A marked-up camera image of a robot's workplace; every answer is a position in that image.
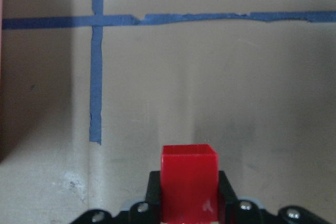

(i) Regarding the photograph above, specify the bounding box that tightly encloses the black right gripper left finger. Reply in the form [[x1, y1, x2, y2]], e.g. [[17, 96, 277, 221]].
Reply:
[[111, 171, 162, 223]]

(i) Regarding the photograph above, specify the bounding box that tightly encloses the red toy block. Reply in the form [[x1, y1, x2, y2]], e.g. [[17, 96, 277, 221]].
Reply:
[[160, 144, 219, 223]]

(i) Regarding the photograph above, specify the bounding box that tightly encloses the pink plastic box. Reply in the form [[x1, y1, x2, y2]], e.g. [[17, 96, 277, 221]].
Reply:
[[0, 0, 4, 162]]

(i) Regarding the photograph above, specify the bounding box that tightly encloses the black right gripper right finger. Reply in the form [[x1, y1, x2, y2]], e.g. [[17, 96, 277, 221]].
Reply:
[[218, 171, 265, 223]]

